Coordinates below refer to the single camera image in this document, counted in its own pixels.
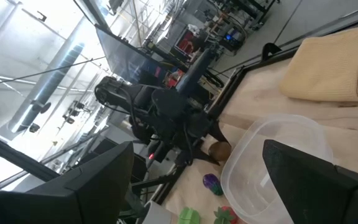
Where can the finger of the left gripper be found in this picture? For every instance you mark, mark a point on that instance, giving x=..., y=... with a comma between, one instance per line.
x=217, y=133
x=205, y=155

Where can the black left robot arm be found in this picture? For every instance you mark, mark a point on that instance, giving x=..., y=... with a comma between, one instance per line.
x=117, y=90

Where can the light green toy vegetable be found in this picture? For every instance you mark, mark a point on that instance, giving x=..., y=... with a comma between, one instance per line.
x=188, y=216

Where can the black table edge clamp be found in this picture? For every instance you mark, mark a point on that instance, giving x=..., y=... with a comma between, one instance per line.
x=270, y=49

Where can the silver ceiling air duct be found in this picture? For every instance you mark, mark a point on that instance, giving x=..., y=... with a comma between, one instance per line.
x=45, y=90

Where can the red toy strawberry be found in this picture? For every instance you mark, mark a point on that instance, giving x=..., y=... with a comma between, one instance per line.
x=225, y=215

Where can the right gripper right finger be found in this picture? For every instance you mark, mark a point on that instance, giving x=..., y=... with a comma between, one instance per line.
x=306, y=193

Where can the folded yellow cloth towel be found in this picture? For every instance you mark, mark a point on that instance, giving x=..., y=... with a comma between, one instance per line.
x=328, y=68

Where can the purple toy eggplant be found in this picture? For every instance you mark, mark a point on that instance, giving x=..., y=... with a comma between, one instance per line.
x=212, y=183

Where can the white cylindrical object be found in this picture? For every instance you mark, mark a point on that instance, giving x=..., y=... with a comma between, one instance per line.
x=157, y=214

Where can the clear plastic tupperware container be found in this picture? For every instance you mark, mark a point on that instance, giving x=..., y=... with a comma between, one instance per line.
x=250, y=174

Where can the black metal frame beam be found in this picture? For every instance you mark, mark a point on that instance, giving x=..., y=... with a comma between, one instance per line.
x=17, y=155

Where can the brown toy kiwi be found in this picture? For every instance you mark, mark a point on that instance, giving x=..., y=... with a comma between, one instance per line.
x=220, y=151

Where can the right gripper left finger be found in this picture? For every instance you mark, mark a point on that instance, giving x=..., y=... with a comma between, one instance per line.
x=89, y=193

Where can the large dark display panel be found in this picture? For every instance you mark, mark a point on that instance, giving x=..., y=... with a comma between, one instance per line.
x=126, y=59

